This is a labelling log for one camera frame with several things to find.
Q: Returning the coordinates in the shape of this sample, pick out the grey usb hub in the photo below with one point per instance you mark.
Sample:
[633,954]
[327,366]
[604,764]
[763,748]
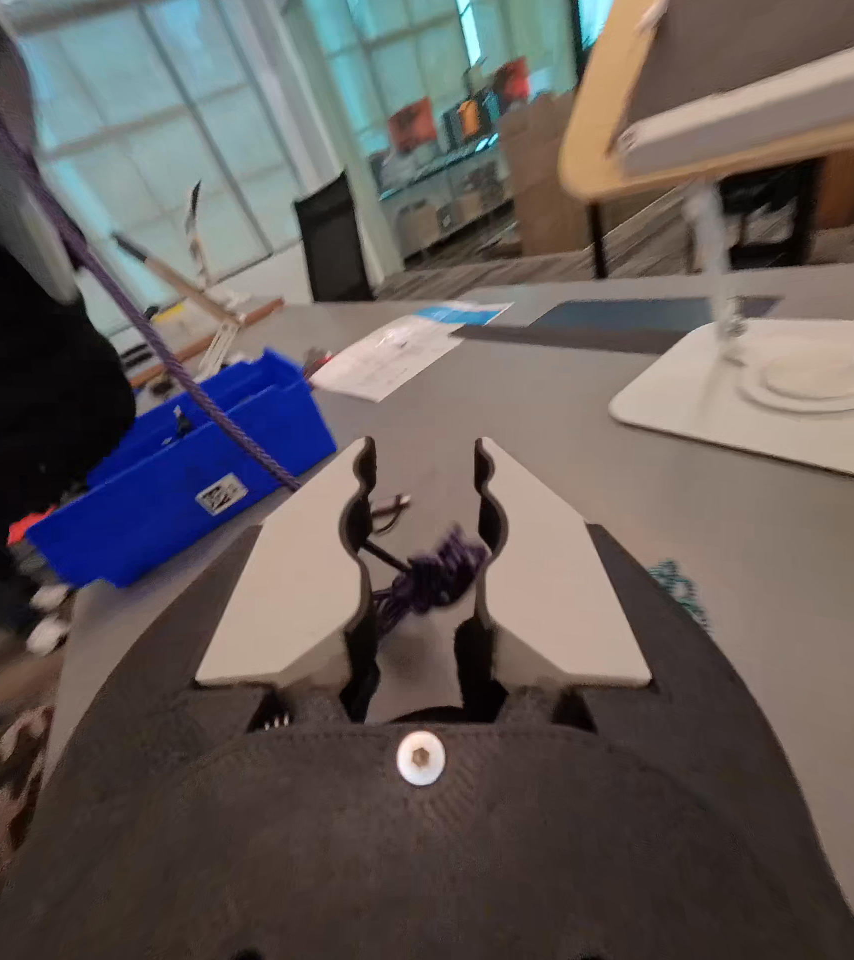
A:
[385,556]

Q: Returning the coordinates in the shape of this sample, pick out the black tape strip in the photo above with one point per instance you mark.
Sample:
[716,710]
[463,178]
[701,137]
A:
[584,339]

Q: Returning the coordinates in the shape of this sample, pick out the black high-back chair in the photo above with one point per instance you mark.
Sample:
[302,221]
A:
[333,240]

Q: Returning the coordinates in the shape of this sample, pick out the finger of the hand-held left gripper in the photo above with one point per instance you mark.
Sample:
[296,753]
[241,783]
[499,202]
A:
[29,195]

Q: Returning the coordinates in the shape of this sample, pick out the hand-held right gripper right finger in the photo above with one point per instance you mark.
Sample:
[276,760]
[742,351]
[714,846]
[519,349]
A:
[569,600]

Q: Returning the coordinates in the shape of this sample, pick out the plywood cabinet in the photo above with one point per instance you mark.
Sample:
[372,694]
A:
[547,187]

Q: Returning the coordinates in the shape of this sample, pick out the blue plastic bin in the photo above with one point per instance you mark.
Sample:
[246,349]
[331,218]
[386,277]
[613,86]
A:
[172,480]

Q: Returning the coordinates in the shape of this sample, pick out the person's left hand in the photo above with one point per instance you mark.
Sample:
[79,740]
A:
[37,390]

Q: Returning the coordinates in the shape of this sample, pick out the printed paper leaflet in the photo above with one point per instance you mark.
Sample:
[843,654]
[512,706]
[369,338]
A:
[389,352]

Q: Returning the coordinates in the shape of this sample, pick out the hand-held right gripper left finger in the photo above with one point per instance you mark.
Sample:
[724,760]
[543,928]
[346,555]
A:
[284,600]

